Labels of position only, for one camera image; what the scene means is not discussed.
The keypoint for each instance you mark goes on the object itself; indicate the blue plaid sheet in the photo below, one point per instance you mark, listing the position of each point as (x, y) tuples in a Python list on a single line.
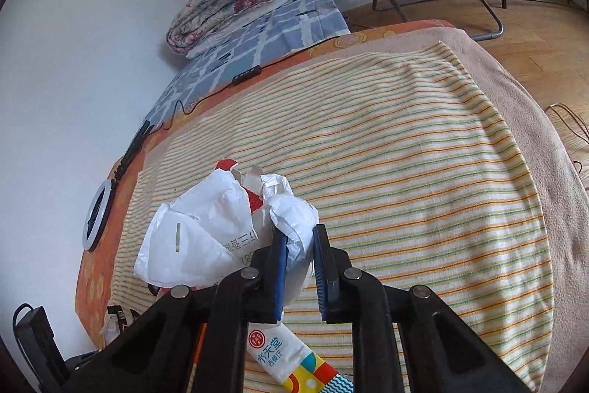
[(276, 35)]

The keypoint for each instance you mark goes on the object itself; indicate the orange patterned bed sheet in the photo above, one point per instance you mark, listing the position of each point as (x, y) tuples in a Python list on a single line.
[(92, 282)]

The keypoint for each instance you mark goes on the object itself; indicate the light blue tube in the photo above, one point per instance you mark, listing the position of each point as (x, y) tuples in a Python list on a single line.
[(276, 351)]

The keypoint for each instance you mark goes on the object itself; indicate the red and white carton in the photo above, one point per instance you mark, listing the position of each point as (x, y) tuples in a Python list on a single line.
[(253, 203)]

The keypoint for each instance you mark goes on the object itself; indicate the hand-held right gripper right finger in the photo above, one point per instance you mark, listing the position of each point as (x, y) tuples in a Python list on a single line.
[(322, 275)]

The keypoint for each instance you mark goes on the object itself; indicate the beige blanket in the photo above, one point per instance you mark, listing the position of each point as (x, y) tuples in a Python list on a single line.
[(520, 75)]

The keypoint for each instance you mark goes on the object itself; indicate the small dark wrapper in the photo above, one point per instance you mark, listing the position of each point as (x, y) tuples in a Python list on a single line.
[(118, 321)]

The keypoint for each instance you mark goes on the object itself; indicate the white plastic bag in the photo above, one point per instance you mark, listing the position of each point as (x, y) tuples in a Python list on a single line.
[(193, 218)]

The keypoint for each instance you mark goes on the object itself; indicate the floral folded quilt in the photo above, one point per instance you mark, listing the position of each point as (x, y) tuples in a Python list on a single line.
[(221, 1)]

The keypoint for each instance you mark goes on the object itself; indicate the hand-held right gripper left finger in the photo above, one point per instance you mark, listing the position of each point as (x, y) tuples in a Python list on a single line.
[(278, 266)]

